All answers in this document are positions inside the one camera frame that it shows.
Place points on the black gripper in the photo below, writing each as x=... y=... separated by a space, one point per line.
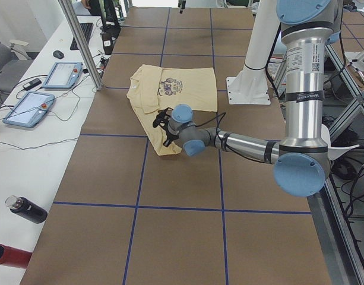
x=170 y=136

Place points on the beige long-sleeve printed shirt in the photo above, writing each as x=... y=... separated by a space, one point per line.
x=154 y=88

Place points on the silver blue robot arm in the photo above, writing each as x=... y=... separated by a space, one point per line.
x=301 y=162

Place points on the far teach pendant tablet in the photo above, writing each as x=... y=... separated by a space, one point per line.
x=63 y=75

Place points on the teach pendant tablet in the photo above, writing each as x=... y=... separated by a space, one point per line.
x=30 y=109
x=63 y=75

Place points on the black monitor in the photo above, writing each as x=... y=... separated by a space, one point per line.
x=110 y=23

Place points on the near teach pendant tablet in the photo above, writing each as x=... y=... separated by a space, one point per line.
x=30 y=109

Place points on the black computer mouse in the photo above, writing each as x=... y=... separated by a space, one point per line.
x=58 y=54

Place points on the black lying thermos bottle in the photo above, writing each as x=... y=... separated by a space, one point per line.
x=26 y=209

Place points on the red cylinder bottle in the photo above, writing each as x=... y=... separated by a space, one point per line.
x=13 y=257

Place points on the white camera mast pedestal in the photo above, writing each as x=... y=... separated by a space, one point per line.
x=250 y=85

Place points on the aluminium frame post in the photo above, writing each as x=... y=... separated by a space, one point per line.
x=80 y=39

